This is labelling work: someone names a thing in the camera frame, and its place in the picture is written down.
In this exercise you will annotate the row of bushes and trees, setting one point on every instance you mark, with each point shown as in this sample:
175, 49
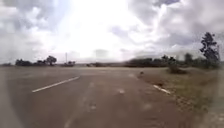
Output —
143, 62

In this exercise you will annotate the grey asphalt road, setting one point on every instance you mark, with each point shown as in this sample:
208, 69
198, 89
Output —
110, 103

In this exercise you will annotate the white road edge line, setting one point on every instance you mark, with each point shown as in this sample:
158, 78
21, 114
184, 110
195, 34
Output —
161, 89

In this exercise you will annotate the white dashed centre line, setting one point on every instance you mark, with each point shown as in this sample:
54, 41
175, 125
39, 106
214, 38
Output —
55, 84

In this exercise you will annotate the cluster of distant trees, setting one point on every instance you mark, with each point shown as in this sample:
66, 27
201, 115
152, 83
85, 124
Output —
51, 60

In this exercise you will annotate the low dark bush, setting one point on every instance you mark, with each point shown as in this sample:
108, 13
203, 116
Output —
175, 69

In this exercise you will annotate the dry grass verge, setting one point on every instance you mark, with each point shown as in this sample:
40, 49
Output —
193, 86

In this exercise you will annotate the tall leafy tree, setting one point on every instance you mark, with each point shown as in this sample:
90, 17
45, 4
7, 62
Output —
209, 48

